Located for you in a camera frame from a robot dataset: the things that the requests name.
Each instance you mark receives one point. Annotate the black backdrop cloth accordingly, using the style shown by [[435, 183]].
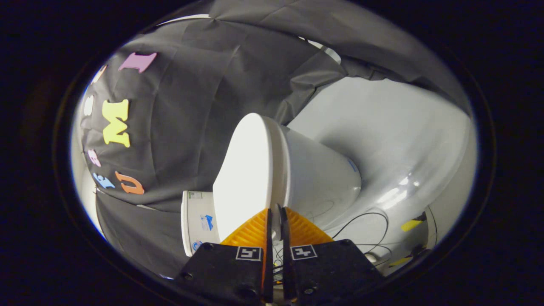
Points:
[[191, 106]]

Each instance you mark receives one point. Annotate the yellow tape strip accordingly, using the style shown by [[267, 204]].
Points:
[[411, 225], [399, 261]]

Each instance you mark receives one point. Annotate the white toilet lid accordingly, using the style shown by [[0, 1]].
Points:
[[242, 178]]

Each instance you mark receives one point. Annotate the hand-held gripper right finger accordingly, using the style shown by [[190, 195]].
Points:
[[285, 263]]

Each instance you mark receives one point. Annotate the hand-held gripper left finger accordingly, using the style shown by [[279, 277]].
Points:
[[269, 276]]

